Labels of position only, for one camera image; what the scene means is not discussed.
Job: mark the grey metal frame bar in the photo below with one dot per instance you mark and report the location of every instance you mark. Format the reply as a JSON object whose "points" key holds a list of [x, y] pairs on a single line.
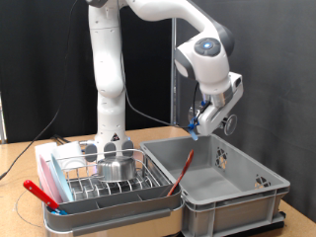
{"points": [[2, 125]]}

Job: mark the pink plate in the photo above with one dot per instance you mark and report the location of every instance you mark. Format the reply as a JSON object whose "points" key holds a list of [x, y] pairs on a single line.
{"points": [[46, 179]]}

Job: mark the light blue plate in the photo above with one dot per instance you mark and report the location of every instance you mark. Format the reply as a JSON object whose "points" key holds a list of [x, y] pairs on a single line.
{"points": [[61, 177]]}

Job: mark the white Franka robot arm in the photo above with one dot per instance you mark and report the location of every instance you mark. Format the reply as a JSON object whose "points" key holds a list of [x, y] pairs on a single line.
{"points": [[107, 65]]}

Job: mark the steel bowl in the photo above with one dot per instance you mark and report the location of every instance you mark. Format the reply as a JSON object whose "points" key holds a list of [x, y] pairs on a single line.
{"points": [[115, 168]]}

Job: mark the vertical metal pole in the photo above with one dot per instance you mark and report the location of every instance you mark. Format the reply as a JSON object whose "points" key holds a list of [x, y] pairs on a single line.
{"points": [[172, 98]]}

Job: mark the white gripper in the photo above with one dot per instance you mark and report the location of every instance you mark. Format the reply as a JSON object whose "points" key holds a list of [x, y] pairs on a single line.
{"points": [[214, 120]]}

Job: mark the black backdrop curtain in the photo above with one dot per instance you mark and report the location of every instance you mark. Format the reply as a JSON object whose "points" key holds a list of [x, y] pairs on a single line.
{"points": [[26, 65]]}

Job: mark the clear wine glass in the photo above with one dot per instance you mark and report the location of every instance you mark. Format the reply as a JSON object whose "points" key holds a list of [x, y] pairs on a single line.
{"points": [[230, 125]]}

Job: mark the grey backdrop curtain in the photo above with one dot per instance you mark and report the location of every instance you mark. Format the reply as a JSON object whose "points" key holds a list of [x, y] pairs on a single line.
{"points": [[279, 65]]}

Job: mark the grey plastic crate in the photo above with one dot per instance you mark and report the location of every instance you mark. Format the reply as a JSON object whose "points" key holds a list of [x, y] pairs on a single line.
{"points": [[230, 210]]}

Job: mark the white box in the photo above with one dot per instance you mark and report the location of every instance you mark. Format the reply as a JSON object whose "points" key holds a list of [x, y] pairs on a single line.
{"points": [[65, 151]]}

